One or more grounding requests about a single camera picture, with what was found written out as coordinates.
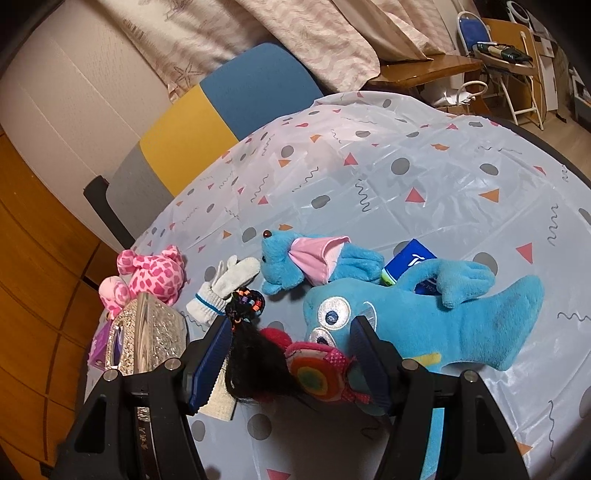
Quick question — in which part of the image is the blue yellow grey chair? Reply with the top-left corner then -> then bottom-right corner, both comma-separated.
83,43 -> 324,250

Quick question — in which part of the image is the rag doll with black hair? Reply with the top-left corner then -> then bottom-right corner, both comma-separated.
224,286 -> 384,418

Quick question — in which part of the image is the white loop handle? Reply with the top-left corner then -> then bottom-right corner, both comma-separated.
455,80 -> 491,110

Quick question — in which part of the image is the beige flat card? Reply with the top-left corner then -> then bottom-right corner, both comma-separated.
198,369 -> 238,422

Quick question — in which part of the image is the white mattress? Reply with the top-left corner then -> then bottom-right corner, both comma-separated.
0,0 -> 208,250

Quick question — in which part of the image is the blue folding chair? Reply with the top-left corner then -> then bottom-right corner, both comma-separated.
457,11 -> 491,52

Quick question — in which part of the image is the dark brown box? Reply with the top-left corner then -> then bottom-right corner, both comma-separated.
131,401 -> 155,480

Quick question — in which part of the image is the silver embossed box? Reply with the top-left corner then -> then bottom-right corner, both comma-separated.
105,295 -> 191,374

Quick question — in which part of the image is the white ring lamp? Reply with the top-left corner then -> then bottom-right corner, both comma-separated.
505,0 -> 539,22

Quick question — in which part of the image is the pink spotted plush toy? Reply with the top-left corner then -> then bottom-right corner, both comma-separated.
98,244 -> 188,321

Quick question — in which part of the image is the wooden board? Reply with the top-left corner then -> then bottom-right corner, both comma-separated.
482,18 -> 551,112

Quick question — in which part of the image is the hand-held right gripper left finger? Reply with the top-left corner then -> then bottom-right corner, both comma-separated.
60,318 -> 232,480

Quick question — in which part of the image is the wooden side table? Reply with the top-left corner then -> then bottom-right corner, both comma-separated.
369,51 -> 483,89

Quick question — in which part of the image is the white knit glove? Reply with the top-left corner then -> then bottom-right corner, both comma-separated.
186,255 -> 262,329

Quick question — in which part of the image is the purple packet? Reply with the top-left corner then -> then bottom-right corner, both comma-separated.
90,318 -> 114,370

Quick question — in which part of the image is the large blue plush toy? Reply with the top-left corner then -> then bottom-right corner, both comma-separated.
302,260 -> 546,480

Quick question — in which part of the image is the small blue plush with bandana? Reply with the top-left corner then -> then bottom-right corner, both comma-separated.
260,231 -> 386,297

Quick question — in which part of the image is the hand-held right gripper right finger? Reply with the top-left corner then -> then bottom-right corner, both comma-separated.
349,316 -> 532,480

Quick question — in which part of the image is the patterned plastic tablecloth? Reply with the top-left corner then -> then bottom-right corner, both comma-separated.
88,90 -> 591,480

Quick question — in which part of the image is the blue tissue packet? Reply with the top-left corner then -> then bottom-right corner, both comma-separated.
381,239 -> 444,296

